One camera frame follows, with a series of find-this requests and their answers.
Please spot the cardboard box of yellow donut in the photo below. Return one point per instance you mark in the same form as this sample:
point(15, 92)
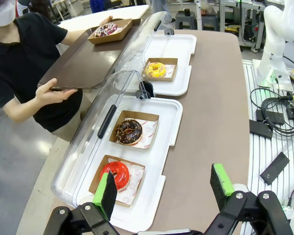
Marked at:
point(172, 61)

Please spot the aluminium frame rack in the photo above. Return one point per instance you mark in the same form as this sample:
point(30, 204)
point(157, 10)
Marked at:
point(235, 14)

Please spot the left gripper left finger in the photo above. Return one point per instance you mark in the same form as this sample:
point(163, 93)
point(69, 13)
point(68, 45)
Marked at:
point(107, 195)

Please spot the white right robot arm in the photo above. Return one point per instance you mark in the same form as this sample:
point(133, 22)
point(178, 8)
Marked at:
point(276, 36)

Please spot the white display case base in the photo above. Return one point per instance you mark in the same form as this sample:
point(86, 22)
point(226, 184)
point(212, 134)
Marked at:
point(166, 117)
point(183, 46)

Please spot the clear display case lid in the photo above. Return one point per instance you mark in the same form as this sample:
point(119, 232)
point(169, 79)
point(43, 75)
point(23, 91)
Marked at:
point(137, 49)
point(83, 147)

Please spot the white table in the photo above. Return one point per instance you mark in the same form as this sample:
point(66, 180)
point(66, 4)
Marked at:
point(83, 20)

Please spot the printed paper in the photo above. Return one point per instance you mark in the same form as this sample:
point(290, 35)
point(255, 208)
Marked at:
point(170, 71)
point(149, 134)
point(136, 181)

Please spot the printed paper under yellow donut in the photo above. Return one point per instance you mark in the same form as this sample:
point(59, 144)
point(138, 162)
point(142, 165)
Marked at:
point(170, 71)

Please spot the yellow sprinkled donut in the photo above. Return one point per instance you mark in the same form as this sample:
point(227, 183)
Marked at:
point(152, 72)

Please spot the person's left forearm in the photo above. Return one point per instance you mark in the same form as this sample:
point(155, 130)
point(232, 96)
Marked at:
point(76, 36)

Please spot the dark donut with coloured sprinkles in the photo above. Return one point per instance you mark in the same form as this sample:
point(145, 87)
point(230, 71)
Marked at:
point(101, 31)

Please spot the person's left hand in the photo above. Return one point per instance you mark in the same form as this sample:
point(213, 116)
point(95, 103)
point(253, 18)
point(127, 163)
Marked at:
point(107, 20)

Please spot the cardboard box of red donut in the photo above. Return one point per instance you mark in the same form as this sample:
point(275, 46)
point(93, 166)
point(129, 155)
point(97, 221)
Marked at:
point(98, 176)

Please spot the person in black shirt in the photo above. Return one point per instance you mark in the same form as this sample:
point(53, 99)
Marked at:
point(19, 61)

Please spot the grey stool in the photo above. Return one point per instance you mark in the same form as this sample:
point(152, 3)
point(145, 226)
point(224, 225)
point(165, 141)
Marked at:
point(210, 23)
point(185, 20)

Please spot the red glazed donut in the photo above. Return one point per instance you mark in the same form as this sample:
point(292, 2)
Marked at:
point(122, 176)

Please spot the white face mask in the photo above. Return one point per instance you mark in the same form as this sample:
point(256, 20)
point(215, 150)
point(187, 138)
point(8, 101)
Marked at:
point(2, 14)

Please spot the chocolate donut with nut bits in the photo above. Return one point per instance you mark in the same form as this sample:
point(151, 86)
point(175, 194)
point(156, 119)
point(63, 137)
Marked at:
point(134, 133)

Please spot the black lid hinge knob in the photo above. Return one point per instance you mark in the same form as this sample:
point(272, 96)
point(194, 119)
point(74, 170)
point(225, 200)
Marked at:
point(169, 31)
point(148, 86)

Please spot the printed paper under red donut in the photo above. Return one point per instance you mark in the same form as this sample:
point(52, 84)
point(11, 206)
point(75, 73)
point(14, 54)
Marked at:
point(136, 181)

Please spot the person's right forearm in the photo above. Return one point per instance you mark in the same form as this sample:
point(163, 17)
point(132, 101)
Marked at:
point(19, 111)

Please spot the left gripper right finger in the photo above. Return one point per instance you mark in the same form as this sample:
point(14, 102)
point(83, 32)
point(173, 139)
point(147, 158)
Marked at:
point(242, 213)

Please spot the cardboard box of sprinkled donut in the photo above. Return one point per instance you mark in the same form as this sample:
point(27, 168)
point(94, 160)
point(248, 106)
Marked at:
point(122, 29)

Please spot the person's right hand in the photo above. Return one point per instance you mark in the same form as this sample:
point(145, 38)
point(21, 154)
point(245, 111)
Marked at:
point(47, 94)

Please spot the cardboard box of chocolate donut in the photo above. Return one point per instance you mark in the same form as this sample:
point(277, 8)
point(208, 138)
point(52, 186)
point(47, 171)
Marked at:
point(117, 117)

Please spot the bystander in blue top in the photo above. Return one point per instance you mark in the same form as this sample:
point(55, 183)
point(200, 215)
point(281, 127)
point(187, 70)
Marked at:
point(98, 5)

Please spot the brown serving tray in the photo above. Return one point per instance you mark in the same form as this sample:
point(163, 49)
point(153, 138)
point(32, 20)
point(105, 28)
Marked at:
point(88, 63)

